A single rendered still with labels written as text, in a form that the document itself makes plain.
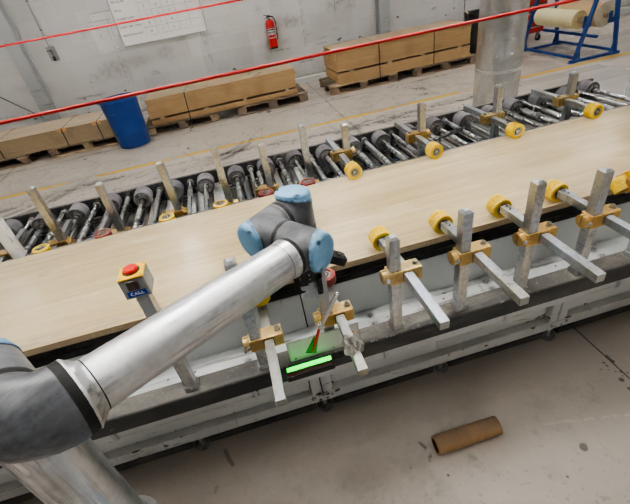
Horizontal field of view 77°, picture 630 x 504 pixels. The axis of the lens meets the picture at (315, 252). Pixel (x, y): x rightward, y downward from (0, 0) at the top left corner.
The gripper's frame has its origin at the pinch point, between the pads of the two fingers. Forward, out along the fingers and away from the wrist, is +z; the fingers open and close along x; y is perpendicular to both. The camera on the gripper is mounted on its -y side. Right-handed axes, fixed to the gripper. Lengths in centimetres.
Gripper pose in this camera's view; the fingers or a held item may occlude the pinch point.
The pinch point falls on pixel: (321, 296)
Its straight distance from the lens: 121.7
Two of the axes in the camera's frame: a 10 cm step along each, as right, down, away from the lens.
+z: 1.5, 8.0, 5.8
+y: -9.6, 2.6, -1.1
